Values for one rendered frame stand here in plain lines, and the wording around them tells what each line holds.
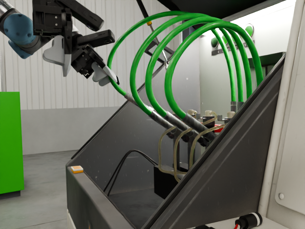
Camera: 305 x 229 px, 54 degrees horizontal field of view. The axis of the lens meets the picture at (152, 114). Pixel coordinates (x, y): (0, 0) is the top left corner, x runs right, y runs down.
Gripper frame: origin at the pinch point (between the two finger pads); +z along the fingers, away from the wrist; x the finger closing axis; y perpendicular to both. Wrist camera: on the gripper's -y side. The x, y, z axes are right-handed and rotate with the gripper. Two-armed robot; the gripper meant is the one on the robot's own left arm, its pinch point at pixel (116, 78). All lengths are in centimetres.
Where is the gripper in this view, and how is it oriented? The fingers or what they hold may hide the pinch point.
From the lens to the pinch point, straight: 90.8
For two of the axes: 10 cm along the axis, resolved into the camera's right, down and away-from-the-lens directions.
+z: 6.6, 7.0, -2.6
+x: -2.0, -1.7, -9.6
